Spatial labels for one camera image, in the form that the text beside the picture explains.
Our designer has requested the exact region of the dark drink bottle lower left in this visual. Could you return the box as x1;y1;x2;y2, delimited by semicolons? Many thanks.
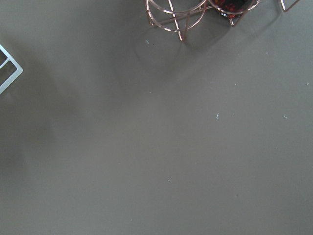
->
208;0;252;18

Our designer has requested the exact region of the copper wire bottle rack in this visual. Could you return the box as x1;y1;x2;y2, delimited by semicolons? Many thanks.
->
146;0;301;42

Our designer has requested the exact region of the white wire cup rack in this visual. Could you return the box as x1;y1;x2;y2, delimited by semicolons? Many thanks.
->
0;45;23;94

